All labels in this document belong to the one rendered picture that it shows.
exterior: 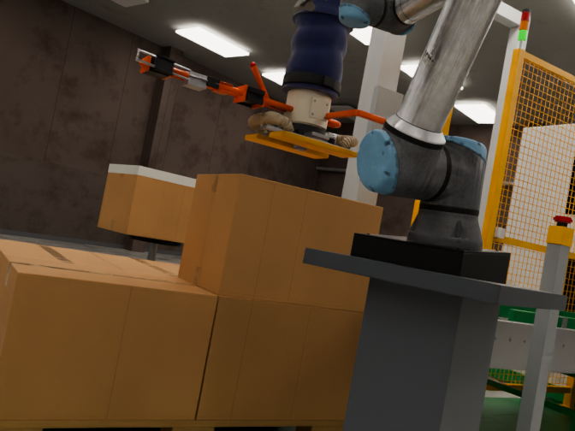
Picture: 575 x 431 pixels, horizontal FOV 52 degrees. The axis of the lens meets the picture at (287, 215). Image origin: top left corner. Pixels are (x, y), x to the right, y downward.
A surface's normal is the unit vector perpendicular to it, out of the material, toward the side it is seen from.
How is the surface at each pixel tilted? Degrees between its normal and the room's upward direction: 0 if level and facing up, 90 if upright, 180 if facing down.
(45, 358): 90
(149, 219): 90
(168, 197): 90
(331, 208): 90
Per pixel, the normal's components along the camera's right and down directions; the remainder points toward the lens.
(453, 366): 0.76, 0.11
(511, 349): 0.51, 0.06
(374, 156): -0.90, -0.03
